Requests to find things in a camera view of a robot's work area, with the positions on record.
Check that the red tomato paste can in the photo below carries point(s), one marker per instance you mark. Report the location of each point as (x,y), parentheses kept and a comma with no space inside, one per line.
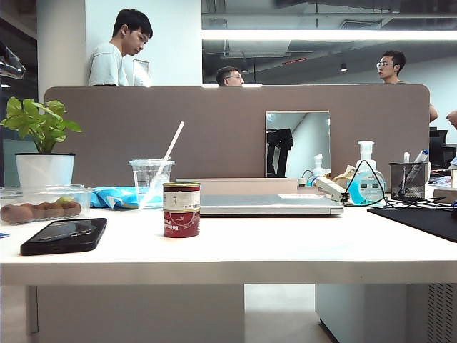
(182,223)

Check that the square mirror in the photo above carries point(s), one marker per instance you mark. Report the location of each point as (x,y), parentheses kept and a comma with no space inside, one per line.
(307,143)

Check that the black smartphone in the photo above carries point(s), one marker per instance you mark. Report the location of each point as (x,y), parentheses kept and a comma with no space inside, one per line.
(64,236)

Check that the blue hand sanitizer bottle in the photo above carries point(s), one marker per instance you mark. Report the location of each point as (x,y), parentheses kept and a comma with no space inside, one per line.
(366,182)

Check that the blue snack bag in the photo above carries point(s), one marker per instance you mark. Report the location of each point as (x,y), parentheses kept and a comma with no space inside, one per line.
(110,198)

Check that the white drinking straw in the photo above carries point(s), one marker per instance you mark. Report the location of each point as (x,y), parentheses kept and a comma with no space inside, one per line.
(174,143)

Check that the brown kiwi fruit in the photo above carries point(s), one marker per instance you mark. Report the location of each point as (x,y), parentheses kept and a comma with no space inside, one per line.
(69,209)
(17,213)
(43,211)

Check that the white stapler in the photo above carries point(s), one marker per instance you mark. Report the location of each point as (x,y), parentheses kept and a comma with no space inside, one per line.
(330,187)

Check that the seated man with glasses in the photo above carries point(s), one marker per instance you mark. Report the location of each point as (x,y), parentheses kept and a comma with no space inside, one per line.
(230,75)

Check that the brown desk divider panel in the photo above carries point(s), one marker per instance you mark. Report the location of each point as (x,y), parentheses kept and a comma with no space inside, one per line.
(178,135)

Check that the man in white t-shirt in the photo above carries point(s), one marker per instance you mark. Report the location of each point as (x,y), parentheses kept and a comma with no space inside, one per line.
(107,68)

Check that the white marker pen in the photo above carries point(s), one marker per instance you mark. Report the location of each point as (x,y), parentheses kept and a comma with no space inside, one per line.
(418,156)

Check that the green fruit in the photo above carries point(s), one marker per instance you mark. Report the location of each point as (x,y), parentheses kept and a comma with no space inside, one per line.
(64,200)

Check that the framed wall picture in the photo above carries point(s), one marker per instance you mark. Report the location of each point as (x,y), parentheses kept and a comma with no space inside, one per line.
(141,71)

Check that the silver closed laptop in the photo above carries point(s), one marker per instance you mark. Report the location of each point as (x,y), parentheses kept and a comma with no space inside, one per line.
(271,205)

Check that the green leafy plant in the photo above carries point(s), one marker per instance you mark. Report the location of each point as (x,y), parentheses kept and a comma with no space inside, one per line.
(39,121)

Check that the white label tomato can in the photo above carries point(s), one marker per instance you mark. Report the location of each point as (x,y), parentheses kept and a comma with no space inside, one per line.
(181,196)

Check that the man in olive shirt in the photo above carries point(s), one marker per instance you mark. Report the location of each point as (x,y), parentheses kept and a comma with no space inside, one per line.
(392,68)

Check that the white under-desk cabinet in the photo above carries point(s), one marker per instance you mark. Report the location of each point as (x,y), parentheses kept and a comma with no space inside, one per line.
(385,314)

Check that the clear plastic fruit container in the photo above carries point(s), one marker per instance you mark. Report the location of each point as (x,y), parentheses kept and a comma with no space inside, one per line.
(21,196)

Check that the black office chair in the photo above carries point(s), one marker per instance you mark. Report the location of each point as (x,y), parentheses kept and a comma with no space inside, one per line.
(438,148)

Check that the white plant pot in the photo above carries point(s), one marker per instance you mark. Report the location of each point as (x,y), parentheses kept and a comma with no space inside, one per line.
(44,171)

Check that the beige desk riser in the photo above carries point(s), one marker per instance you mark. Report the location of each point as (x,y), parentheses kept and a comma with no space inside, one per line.
(246,186)

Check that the crumpled yellow paper bag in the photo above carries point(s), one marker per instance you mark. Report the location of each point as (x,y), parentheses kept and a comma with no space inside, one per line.
(344,173)

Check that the black mesh pen holder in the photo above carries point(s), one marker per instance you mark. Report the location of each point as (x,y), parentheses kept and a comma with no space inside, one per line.
(408,180)

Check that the person in blue shirt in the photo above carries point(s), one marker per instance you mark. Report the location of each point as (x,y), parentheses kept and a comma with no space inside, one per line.
(453,119)

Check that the clear plastic cup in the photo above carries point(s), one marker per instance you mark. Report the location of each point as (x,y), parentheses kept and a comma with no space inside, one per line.
(143,175)

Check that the black desk mat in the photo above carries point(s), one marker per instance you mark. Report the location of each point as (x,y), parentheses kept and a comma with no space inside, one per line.
(421,221)

